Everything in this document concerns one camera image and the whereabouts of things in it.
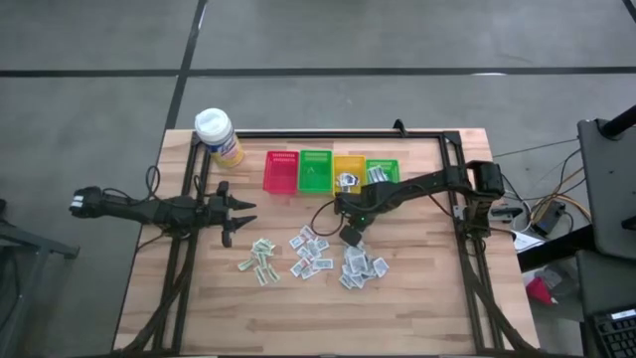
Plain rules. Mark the black keyboard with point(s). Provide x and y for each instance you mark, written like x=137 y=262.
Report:
x=616 y=333

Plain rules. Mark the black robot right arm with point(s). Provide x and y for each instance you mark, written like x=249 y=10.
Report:
x=422 y=184

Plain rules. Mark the black pole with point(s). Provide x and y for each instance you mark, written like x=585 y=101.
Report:
x=618 y=122

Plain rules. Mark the red object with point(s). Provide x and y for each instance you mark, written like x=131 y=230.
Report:
x=539 y=291

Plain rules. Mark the small black computer box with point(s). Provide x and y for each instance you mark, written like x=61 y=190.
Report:
x=546 y=219

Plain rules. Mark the yellow plastic basket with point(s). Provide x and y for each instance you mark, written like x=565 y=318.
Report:
x=348 y=164

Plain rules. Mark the yellow Lysol wipes canister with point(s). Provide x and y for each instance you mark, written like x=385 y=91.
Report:
x=218 y=136

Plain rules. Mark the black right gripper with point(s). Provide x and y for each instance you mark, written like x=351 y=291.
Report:
x=360 y=206

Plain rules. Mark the fingertip fabric bandage pack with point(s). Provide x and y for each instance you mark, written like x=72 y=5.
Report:
x=376 y=174

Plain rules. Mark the silver metal bracket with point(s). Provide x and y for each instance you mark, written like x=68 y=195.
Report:
x=459 y=213

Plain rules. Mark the grey metal stand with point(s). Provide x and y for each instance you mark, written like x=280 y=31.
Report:
x=30 y=246

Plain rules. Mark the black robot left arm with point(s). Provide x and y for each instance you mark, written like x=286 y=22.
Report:
x=129 y=209

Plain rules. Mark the green plastic basket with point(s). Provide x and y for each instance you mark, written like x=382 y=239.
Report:
x=315 y=171
x=391 y=168

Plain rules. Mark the black clamp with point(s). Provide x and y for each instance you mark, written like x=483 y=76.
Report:
x=399 y=126

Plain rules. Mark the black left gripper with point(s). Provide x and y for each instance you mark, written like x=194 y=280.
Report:
x=224 y=189

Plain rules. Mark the white paper sheet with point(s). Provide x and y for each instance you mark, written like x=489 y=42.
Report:
x=527 y=242

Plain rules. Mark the red plastic basket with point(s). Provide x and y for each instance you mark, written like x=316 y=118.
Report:
x=280 y=174

